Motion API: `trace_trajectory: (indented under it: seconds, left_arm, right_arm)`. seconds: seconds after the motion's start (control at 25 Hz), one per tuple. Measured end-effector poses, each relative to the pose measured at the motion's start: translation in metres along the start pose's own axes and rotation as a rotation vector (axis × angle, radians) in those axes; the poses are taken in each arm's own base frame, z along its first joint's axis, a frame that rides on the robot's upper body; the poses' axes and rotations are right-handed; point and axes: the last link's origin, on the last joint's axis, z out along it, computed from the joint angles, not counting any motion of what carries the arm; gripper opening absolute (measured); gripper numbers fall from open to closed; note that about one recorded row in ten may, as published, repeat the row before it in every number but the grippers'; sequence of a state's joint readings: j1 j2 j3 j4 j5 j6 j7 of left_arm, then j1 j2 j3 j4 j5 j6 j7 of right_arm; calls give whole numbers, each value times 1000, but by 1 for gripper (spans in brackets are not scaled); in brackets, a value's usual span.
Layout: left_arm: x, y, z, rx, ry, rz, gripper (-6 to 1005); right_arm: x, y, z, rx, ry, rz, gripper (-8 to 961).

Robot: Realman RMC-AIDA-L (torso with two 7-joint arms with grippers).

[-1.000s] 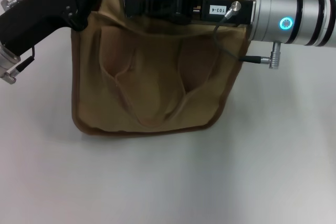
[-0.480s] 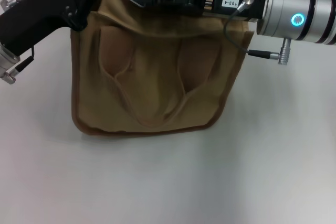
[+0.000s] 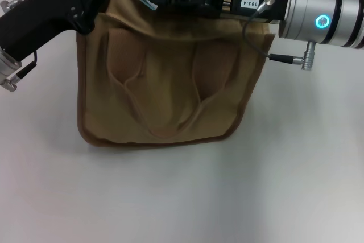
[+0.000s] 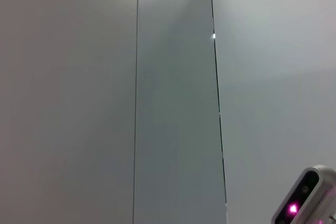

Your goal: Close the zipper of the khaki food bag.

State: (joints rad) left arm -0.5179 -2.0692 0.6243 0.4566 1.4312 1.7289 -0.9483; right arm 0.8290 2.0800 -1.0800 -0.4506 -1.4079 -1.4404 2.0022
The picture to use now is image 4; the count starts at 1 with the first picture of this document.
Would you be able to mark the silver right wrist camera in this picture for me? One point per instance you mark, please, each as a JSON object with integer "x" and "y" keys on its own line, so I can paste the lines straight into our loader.
{"x": 309, "y": 197}

